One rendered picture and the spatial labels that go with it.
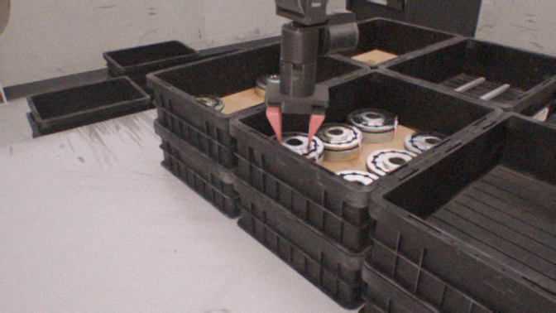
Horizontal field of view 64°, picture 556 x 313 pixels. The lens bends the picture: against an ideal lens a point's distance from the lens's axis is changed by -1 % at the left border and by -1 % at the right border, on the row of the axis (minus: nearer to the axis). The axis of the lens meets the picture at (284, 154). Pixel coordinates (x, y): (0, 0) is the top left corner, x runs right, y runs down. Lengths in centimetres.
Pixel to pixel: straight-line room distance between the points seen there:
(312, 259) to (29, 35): 321
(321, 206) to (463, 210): 24
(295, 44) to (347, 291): 38
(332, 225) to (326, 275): 10
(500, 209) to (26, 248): 83
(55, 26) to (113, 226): 288
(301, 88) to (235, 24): 353
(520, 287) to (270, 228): 42
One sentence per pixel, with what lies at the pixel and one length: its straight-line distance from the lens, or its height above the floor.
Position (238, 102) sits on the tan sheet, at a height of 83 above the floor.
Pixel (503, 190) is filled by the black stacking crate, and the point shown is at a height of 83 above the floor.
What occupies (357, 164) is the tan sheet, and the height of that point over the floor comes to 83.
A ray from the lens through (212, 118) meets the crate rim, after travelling 81.
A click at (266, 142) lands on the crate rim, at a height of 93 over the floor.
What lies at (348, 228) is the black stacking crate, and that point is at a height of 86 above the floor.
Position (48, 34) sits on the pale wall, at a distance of 373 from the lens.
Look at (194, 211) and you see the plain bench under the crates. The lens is 95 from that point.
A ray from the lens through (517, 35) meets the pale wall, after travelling 441.
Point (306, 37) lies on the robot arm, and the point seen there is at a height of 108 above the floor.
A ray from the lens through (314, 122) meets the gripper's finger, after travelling 74.
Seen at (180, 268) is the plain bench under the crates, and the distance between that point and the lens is 82.
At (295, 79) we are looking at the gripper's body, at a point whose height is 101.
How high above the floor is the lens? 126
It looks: 30 degrees down
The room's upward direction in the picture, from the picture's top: straight up
